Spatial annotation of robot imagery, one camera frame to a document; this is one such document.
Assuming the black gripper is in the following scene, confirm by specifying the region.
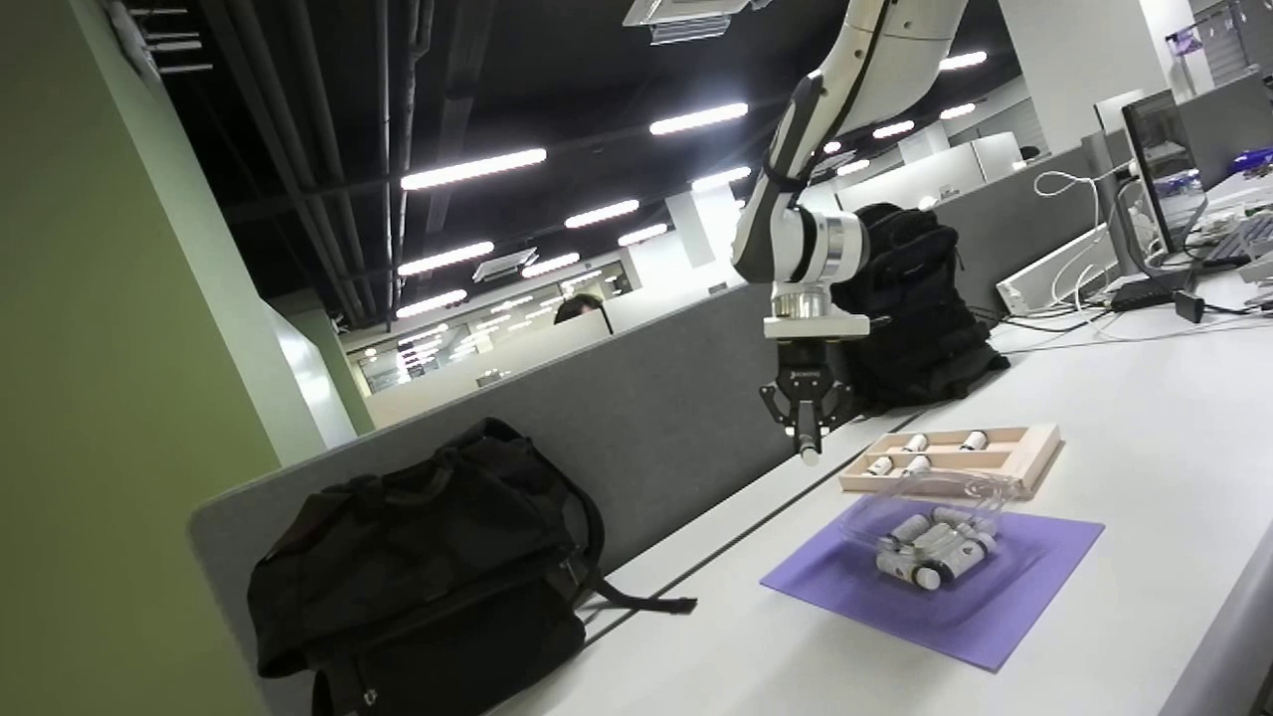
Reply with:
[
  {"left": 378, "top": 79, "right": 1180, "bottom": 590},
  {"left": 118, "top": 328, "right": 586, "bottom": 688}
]
[{"left": 757, "top": 332, "right": 854, "bottom": 461}]

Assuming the light wooden compartment tray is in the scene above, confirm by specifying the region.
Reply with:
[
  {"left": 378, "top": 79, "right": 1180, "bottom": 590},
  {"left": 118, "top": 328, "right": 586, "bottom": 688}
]
[{"left": 840, "top": 416, "right": 1071, "bottom": 505}]

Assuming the grey desk partition panel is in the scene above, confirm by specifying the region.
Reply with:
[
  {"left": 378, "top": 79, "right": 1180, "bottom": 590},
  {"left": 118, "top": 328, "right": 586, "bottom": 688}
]
[{"left": 188, "top": 133, "right": 1130, "bottom": 716}]

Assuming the black desk lamp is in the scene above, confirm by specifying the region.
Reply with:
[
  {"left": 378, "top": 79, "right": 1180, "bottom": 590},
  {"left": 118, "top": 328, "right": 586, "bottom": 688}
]
[{"left": 554, "top": 290, "right": 615, "bottom": 336}]

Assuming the white rectangular desk box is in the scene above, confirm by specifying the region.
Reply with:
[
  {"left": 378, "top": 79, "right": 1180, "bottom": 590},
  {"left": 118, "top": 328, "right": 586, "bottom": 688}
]
[{"left": 994, "top": 217, "right": 1124, "bottom": 319}]

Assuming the white background cabinet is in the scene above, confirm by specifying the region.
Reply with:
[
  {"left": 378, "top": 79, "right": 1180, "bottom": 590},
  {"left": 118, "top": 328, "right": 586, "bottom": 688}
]
[{"left": 903, "top": 128, "right": 1034, "bottom": 209}]

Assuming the purple mat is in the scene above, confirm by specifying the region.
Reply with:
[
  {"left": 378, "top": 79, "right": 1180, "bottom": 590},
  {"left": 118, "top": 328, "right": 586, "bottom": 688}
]
[{"left": 758, "top": 493, "right": 1110, "bottom": 677}]

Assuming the small black desk box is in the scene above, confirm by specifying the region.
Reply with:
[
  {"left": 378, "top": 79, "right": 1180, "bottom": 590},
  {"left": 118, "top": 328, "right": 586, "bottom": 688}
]
[{"left": 1104, "top": 270, "right": 1173, "bottom": 319}]

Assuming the ceiling air conditioner vent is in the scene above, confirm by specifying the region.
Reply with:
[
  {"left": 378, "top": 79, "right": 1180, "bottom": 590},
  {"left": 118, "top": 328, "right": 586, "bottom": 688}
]
[{"left": 620, "top": 0, "right": 777, "bottom": 53}]

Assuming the large black duffel backpack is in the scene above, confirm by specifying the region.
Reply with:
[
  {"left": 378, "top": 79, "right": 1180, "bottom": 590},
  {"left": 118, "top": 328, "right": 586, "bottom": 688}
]
[{"left": 244, "top": 416, "right": 701, "bottom": 716}]

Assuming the dark computer monitor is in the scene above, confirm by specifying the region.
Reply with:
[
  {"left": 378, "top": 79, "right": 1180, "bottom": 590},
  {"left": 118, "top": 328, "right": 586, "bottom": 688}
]
[{"left": 1116, "top": 83, "right": 1205, "bottom": 261}]

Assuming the grey rear desk panel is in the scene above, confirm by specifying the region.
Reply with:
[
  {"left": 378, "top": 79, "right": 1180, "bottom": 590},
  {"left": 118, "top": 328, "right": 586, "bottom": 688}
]
[{"left": 1173, "top": 68, "right": 1273, "bottom": 189}]

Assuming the white looped cable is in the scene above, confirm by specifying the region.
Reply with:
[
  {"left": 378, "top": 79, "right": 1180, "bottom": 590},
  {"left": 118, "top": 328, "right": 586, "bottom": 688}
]
[{"left": 1031, "top": 163, "right": 1134, "bottom": 206}]

